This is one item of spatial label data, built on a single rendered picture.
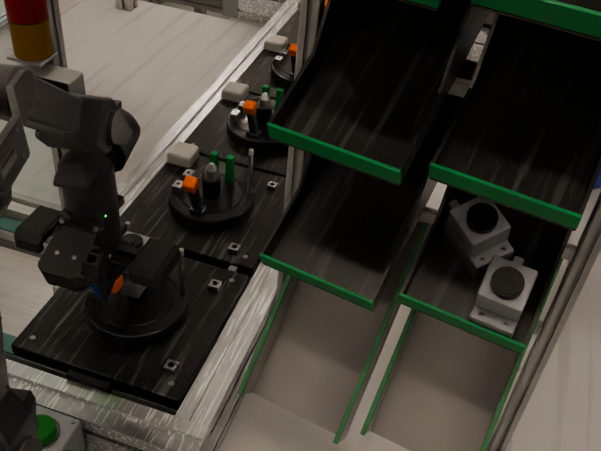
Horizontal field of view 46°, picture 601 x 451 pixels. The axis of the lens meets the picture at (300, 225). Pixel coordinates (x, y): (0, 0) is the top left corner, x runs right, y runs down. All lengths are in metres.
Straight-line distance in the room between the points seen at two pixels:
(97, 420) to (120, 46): 1.19
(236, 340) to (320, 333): 0.17
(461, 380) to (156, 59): 1.24
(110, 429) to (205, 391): 0.13
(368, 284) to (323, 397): 0.19
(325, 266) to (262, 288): 0.33
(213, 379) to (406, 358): 0.26
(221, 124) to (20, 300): 0.51
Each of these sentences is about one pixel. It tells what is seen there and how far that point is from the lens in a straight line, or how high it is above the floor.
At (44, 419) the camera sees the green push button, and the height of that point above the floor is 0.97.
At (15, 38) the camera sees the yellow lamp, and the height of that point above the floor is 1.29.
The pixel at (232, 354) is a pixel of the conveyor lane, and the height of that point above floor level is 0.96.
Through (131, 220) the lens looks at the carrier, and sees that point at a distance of 1.16.
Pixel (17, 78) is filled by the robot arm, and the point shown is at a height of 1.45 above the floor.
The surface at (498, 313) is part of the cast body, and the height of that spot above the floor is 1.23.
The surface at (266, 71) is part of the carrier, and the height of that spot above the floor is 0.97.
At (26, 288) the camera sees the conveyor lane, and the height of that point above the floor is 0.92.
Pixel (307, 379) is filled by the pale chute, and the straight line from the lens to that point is 0.88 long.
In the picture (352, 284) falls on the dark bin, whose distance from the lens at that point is 0.74.
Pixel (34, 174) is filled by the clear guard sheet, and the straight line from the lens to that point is 1.19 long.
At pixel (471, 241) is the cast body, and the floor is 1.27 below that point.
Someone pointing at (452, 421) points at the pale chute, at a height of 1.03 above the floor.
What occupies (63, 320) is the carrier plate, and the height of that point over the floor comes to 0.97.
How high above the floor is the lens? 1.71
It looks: 40 degrees down
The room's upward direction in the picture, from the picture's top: 6 degrees clockwise
